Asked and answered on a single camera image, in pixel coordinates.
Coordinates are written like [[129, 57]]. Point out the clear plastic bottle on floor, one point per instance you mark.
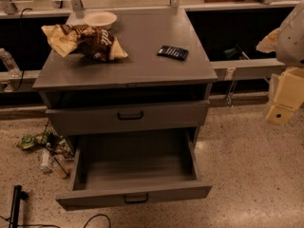
[[44, 163]]

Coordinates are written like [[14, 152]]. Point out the black drawer handle lower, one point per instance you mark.
[[136, 198]]

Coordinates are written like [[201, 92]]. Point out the clear plastic water bottle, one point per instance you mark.
[[10, 64]]

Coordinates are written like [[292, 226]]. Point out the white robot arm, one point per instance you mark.
[[287, 42]]

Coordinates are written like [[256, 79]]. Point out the green snack bag on floor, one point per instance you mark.
[[30, 141]]

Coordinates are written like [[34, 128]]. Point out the grey drawer cabinet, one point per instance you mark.
[[141, 78]]

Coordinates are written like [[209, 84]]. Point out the black drawer handle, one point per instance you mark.
[[130, 116], [136, 198]]

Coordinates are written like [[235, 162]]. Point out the open grey lower drawer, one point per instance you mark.
[[161, 163]]

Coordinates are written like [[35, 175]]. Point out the black drawer handle upper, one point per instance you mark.
[[130, 116]]

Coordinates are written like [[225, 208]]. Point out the black stand on floor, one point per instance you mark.
[[18, 196]]

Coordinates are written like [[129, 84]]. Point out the white paper bowl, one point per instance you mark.
[[102, 19]]

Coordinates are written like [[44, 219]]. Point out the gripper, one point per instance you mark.
[[292, 42]]

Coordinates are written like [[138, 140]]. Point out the closed grey upper drawer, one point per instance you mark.
[[103, 119]]

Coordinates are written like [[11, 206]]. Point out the grey metal rail right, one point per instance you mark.
[[247, 69]]

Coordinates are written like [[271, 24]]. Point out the brown chip bag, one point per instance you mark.
[[94, 42]]

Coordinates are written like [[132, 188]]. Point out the clear plastic cup on floor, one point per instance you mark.
[[57, 165]]

